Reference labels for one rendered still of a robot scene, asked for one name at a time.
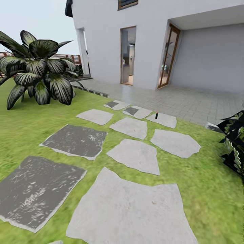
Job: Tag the fixed window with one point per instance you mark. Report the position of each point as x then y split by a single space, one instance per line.
128 55

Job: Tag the door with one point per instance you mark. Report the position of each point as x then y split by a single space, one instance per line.
172 37

